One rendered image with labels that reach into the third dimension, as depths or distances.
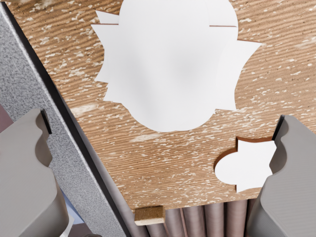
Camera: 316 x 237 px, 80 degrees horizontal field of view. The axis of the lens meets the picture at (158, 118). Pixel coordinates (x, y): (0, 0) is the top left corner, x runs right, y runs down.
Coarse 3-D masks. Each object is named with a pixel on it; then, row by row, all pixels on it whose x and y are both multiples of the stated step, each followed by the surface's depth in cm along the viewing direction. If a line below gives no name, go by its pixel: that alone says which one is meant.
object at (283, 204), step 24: (288, 120) 9; (288, 144) 8; (312, 144) 8; (288, 168) 7; (312, 168) 7; (264, 192) 6; (288, 192) 6; (312, 192) 6; (264, 216) 5; (288, 216) 5; (312, 216) 5
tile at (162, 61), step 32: (128, 0) 15; (160, 0) 15; (192, 0) 15; (96, 32) 16; (128, 32) 16; (160, 32) 16; (192, 32) 16; (224, 32) 16; (128, 64) 17; (160, 64) 17; (192, 64) 17; (128, 96) 19; (160, 96) 19; (192, 96) 19; (160, 128) 21
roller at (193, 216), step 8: (184, 208) 42; (192, 208) 41; (200, 208) 43; (184, 216) 46; (192, 216) 42; (200, 216) 44; (192, 224) 44; (200, 224) 45; (192, 232) 46; (200, 232) 47
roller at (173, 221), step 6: (168, 210) 41; (174, 210) 42; (168, 216) 43; (174, 216) 43; (180, 216) 45; (168, 222) 44; (174, 222) 44; (180, 222) 46; (168, 228) 46; (174, 228) 45; (180, 228) 46; (174, 234) 47; (180, 234) 48
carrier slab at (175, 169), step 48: (48, 0) 19; (96, 0) 19; (240, 0) 19; (288, 0) 19; (48, 48) 22; (96, 48) 22; (288, 48) 21; (96, 96) 25; (240, 96) 24; (288, 96) 24; (96, 144) 30; (144, 144) 29; (192, 144) 29; (144, 192) 36; (192, 192) 35; (240, 192) 35
